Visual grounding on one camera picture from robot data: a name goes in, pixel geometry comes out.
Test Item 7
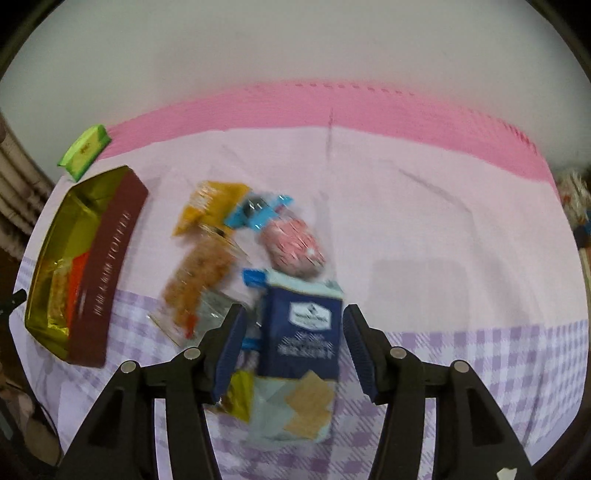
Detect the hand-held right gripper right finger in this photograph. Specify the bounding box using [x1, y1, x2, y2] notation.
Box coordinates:
[342, 303, 537, 480]

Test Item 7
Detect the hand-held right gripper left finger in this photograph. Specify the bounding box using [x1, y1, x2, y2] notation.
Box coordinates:
[55, 302, 247, 480]

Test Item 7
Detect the yellow chocolate snack packet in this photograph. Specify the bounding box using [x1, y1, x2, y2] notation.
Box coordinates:
[208, 369, 254, 423]

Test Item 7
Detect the navy blue cracker packet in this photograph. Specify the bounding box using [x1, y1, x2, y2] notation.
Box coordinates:
[245, 270, 346, 446]

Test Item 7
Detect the blue and white snack packet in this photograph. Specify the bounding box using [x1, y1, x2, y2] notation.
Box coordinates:
[240, 268, 269, 370]

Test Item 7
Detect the clear packet of orange crackers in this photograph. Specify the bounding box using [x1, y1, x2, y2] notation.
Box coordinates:
[148, 231, 250, 348]

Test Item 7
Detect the pink white striped candy packet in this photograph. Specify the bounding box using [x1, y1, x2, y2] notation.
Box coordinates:
[259, 217, 326, 280]

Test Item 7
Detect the maroon box with gold lining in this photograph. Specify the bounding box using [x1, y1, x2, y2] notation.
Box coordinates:
[23, 166, 149, 369]

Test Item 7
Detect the light blue snack packet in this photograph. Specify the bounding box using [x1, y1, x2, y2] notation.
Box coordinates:
[224, 194, 294, 232]

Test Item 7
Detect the pink purple checkered tablecloth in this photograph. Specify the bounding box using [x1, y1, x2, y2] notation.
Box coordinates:
[9, 124, 591, 480]

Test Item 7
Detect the orange snack packet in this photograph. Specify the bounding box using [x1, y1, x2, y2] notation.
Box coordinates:
[172, 181, 252, 238]

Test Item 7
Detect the pink foam mat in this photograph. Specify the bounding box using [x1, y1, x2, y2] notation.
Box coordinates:
[104, 80, 561, 195]

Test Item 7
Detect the green snack packet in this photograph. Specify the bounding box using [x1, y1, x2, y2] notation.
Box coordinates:
[56, 124, 112, 182]

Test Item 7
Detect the cluttered shelf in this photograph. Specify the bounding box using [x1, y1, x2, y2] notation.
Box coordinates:
[556, 168, 591, 287]

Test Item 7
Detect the beige ribbed object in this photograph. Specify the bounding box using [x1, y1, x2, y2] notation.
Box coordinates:
[0, 113, 54, 264]

